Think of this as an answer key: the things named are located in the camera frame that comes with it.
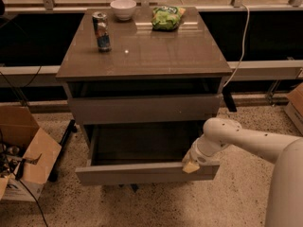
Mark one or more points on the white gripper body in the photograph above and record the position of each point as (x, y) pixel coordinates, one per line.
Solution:
(200, 156)

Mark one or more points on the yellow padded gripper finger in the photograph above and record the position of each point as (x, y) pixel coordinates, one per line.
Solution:
(190, 167)

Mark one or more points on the grey drawer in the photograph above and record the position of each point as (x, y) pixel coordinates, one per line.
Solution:
(144, 109)
(142, 153)

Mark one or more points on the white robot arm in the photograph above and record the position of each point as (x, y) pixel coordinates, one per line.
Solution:
(285, 152)

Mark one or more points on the grey top drawer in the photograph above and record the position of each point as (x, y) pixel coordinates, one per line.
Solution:
(144, 109)

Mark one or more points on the grey drawer cabinet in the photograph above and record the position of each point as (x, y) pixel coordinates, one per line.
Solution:
(144, 62)

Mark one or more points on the open cardboard box left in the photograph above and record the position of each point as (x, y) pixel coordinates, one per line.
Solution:
(19, 128)

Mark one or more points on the black stand foot right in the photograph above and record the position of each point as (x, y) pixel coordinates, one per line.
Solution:
(228, 100)

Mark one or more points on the cardboard box right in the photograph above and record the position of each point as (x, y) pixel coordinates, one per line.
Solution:
(294, 108)

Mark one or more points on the black bar on floor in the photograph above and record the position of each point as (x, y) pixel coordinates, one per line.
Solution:
(53, 177)

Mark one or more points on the green chip bag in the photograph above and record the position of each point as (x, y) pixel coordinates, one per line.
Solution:
(166, 17)

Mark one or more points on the white bowl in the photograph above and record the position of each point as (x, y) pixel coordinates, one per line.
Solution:
(123, 9)

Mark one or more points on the blue drink can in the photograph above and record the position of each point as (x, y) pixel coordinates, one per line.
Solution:
(100, 24)

